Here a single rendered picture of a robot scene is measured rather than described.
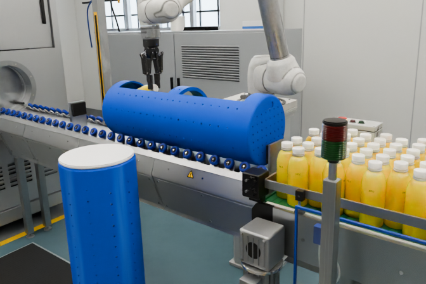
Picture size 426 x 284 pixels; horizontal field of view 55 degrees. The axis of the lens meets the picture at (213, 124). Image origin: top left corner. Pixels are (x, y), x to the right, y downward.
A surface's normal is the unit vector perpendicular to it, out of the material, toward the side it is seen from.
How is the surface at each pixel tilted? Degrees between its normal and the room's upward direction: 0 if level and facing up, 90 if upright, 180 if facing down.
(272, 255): 90
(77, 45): 90
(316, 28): 90
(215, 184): 71
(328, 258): 90
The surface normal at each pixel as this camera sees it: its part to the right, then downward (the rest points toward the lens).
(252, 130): 0.78, 0.13
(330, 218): -0.62, 0.20
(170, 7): 0.40, 0.26
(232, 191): -0.60, -0.13
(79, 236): -0.38, 0.23
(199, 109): -0.53, -0.38
